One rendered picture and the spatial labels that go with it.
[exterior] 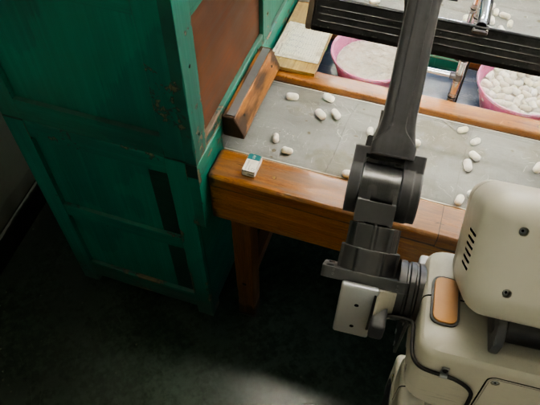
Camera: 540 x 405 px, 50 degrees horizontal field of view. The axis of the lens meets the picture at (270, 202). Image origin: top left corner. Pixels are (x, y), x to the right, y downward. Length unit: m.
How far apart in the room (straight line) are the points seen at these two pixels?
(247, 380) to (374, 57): 1.13
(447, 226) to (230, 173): 0.55
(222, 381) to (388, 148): 1.34
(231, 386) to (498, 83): 1.27
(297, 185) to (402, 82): 0.65
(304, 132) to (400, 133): 0.79
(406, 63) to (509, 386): 0.44
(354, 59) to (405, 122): 1.03
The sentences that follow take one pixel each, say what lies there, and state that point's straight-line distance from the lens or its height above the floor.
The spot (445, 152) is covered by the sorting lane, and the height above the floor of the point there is 0.74.
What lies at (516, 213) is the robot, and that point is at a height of 1.38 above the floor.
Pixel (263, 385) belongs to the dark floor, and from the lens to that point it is 2.00.
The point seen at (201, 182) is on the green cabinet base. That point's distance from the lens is 1.45.
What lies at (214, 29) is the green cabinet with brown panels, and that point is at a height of 1.09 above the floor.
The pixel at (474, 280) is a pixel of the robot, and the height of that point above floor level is 1.31.
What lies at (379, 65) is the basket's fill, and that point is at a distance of 1.84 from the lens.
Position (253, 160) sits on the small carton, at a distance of 1.46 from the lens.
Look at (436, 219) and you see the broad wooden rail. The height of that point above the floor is 0.76.
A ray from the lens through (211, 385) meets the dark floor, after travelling 2.01.
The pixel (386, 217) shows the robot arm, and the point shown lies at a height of 1.25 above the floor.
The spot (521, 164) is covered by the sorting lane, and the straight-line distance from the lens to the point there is 1.65.
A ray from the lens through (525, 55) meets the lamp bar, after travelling 1.41.
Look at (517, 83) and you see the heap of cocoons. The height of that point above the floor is 0.74.
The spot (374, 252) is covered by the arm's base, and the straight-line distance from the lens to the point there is 0.78.
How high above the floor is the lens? 1.89
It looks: 53 degrees down
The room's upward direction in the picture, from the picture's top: straight up
